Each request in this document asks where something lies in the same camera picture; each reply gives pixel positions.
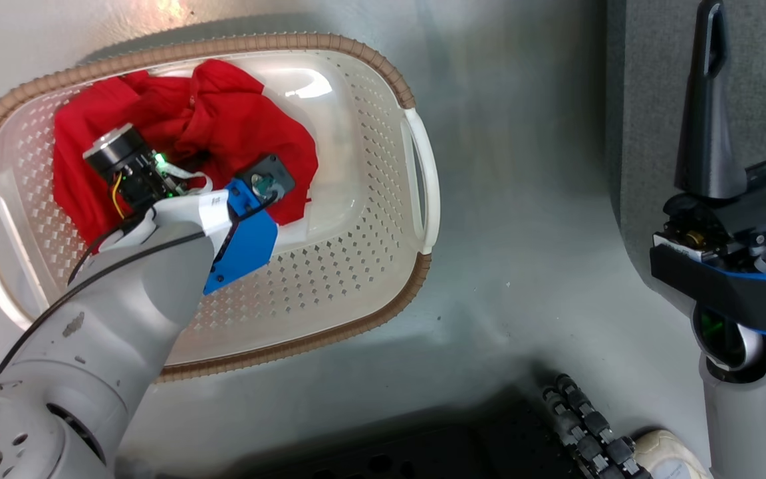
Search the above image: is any white perforated laundry basket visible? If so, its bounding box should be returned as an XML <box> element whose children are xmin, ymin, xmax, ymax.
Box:
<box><xmin>0</xmin><ymin>33</ymin><xmax>440</xmax><ymax>384</ymax></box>

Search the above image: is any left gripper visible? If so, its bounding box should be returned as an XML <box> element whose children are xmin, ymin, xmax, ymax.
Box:
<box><xmin>82</xmin><ymin>123</ymin><xmax>188</xmax><ymax>217</ymax></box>

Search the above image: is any white rounded base cover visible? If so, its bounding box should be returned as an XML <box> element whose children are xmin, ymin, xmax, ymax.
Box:
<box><xmin>632</xmin><ymin>429</ymin><xmax>711</xmax><ymax>479</ymax></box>

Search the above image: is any long black arm cable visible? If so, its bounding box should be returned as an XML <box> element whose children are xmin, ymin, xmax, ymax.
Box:
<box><xmin>0</xmin><ymin>230</ymin><xmax>207</xmax><ymax>390</ymax></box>

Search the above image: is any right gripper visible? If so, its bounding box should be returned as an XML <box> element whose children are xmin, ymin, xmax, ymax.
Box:
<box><xmin>649</xmin><ymin>0</ymin><xmax>766</xmax><ymax>337</ymax></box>

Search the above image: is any black segmented cable chain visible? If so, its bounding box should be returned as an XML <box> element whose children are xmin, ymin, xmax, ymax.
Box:
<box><xmin>543</xmin><ymin>374</ymin><xmax>653</xmax><ymax>479</ymax></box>

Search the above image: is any red cloth garment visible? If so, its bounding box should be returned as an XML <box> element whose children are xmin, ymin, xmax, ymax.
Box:
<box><xmin>53</xmin><ymin>59</ymin><xmax>319</xmax><ymax>247</ymax></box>

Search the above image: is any short black arm cable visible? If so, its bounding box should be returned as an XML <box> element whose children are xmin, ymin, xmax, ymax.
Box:
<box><xmin>67</xmin><ymin>223</ymin><xmax>130</xmax><ymax>287</ymax></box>

